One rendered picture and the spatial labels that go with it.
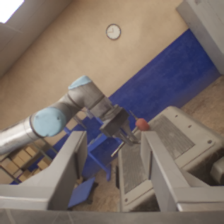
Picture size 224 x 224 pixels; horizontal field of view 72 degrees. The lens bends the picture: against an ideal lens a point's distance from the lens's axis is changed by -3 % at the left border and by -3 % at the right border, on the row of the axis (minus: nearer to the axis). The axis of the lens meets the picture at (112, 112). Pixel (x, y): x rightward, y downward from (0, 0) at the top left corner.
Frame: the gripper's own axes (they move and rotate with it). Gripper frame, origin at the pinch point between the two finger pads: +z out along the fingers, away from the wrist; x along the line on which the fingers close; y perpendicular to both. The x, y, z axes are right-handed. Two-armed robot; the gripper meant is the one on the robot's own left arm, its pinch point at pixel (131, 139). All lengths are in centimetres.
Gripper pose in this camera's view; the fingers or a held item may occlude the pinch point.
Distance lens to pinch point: 71.2
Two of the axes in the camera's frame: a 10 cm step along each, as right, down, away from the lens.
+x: -6.3, 6.7, -3.9
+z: 6.6, 7.3, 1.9
